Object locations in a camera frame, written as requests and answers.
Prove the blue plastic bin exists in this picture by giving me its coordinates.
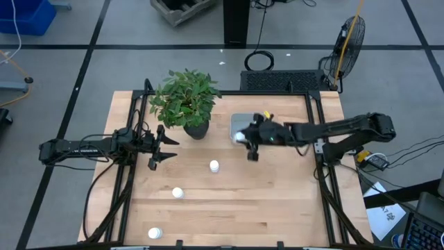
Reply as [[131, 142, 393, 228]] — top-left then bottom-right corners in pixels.
[[0, 0, 58, 37]]

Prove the grey plastic basket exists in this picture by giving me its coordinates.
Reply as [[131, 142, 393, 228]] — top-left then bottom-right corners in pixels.
[[230, 112, 265, 145]]

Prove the grey stand base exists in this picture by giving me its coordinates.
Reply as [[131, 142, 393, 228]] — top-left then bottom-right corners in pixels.
[[0, 81, 31, 94]]

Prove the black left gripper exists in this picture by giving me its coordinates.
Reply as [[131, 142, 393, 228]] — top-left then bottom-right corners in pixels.
[[138, 125, 180, 172]]

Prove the orange cable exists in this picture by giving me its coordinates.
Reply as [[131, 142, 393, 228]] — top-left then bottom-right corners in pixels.
[[0, 50, 33, 108]]

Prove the black power adapter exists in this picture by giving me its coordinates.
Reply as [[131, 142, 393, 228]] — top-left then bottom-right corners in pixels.
[[367, 154, 390, 172]]

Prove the white paper sheet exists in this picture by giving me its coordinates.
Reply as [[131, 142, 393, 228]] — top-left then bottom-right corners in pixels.
[[363, 181, 407, 242]]

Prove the black floor fan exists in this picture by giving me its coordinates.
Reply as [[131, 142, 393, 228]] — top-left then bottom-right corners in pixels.
[[318, 15, 366, 94]]

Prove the black upright column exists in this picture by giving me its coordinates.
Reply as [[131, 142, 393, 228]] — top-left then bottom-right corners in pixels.
[[223, 0, 250, 48]]

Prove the green potted plant black pot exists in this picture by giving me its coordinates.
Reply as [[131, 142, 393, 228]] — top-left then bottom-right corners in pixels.
[[148, 68, 223, 141]]

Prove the yellow pole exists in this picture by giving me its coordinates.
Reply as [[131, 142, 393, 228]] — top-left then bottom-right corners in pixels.
[[332, 0, 365, 88]]

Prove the black aluminium table frame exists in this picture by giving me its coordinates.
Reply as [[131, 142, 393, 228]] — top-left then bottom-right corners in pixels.
[[83, 78, 374, 248]]

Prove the grey wooden pallet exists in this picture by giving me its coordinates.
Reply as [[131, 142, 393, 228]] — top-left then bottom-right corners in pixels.
[[149, 0, 216, 28]]

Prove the black keyboard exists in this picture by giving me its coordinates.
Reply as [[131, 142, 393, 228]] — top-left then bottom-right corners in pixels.
[[402, 212, 444, 250]]

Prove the black floor bar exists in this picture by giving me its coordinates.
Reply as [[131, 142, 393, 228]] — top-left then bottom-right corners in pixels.
[[363, 178, 441, 209]]

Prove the coiled black cable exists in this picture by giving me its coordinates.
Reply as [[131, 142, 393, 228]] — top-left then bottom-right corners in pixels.
[[244, 0, 275, 72]]

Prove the white cable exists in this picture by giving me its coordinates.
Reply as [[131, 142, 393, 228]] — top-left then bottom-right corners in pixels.
[[0, 0, 22, 65]]

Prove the black laptop case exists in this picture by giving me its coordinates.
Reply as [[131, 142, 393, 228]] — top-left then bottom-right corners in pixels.
[[415, 191, 444, 226]]

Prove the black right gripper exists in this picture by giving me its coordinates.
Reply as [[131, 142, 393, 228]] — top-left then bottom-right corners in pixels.
[[239, 113, 293, 162]]

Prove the black perforated box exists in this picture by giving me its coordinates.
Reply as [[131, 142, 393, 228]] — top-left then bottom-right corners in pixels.
[[239, 69, 329, 93]]

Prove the black floor cable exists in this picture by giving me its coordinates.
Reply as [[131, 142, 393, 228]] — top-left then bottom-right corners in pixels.
[[385, 135, 444, 158], [387, 141, 444, 169]]

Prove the black object at floor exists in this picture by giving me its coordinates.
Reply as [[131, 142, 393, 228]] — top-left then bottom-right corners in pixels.
[[0, 108, 14, 135]]

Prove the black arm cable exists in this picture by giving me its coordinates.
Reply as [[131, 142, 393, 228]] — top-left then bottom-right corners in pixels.
[[82, 161, 117, 240]]

